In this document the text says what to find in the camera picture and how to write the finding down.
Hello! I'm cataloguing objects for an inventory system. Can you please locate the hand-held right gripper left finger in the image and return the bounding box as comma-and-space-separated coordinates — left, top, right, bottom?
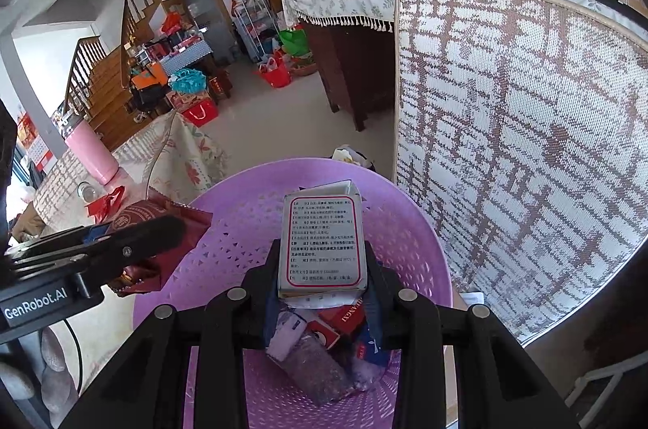
60, 239, 284, 429

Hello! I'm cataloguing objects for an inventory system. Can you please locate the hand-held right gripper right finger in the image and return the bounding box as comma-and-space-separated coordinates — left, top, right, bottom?
362, 242, 580, 429

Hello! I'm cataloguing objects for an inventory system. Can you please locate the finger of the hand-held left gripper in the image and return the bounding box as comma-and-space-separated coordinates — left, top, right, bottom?
5, 215, 185, 277

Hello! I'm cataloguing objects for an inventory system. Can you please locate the dark red snack bag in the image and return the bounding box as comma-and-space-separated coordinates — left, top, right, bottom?
104, 199, 213, 295

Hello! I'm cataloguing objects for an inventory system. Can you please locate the blue white wrapper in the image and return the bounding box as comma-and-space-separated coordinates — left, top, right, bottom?
354, 328, 401, 366

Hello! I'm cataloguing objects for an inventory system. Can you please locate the small grey white box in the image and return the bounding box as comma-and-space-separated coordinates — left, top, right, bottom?
277, 180, 368, 299

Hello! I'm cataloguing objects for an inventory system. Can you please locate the purple plastic basket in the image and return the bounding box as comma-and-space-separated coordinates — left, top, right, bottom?
132, 157, 454, 429

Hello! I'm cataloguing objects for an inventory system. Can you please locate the person's left hand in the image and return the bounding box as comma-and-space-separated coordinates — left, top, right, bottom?
0, 327, 78, 420

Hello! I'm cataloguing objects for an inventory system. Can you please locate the red plastic bag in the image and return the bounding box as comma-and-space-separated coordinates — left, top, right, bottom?
85, 185, 126, 222

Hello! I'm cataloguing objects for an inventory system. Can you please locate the red cigarette carton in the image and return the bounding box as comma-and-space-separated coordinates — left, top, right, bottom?
318, 302, 368, 349

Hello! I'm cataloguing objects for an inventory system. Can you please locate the clear spice bottle green cap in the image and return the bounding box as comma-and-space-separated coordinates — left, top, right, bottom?
76, 180, 102, 202

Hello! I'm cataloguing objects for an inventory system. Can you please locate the brown coat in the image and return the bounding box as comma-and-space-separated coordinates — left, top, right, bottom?
10, 201, 46, 242

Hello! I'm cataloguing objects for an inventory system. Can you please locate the silver blue box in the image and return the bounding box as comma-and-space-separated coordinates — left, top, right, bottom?
276, 335, 355, 407

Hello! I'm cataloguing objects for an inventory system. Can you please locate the patterned tablecloth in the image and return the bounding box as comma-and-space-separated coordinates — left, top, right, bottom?
109, 110, 228, 212

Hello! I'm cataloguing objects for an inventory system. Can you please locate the pink thermos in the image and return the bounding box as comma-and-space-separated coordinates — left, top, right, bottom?
63, 114, 119, 186

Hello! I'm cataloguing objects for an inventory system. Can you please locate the red gift bag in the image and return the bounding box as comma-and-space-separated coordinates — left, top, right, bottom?
181, 99, 220, 127

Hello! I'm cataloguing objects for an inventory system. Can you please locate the wooden staircase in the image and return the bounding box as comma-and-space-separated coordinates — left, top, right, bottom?
63, 0, 175, 147

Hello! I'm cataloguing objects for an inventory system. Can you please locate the dark bag with paper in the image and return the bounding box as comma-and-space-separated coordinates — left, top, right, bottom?
331, 146, 376, 172

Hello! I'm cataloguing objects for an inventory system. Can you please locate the pile of gift boxes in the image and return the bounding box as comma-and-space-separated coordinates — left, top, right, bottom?
129, 11, 234, 111

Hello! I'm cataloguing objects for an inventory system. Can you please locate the red shopping bag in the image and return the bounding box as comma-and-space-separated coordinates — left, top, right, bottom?
256, 55, 293, 88

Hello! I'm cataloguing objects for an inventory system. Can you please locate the wooden glass door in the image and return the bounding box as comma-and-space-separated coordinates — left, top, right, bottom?
162, 0, 236, 66

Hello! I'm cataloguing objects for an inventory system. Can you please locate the metal shelf rack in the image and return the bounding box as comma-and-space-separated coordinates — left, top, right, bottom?
233, 0, 279, 63

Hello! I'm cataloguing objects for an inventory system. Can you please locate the dark wooden cabinet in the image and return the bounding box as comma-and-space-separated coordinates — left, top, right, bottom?
298, 19, 401, 131

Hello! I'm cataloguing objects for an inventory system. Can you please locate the green bag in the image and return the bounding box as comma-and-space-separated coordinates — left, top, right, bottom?
278, 29, 309, 58

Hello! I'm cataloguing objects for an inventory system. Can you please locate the black cable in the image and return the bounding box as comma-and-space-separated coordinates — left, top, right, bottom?
63, 320, 84, 397

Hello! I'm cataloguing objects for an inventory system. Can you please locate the red wall calendar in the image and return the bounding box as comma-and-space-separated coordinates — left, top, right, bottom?
15, 113, 59, 169

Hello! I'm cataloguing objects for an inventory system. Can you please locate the white plastic frame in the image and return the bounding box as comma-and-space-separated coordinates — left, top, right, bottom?
564, 358, 648, 414

